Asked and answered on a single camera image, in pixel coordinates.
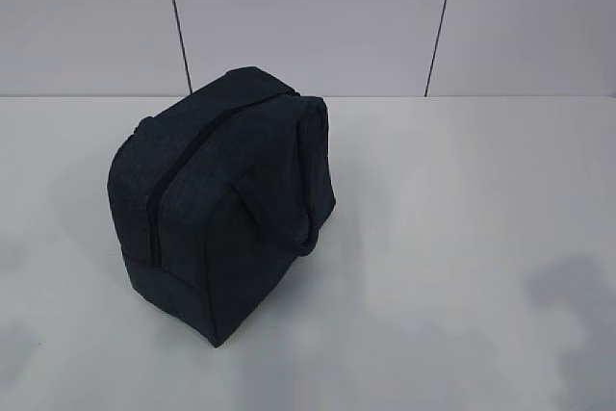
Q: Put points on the navy blue lunch bag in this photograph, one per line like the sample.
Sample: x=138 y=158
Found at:
x=215 y=197

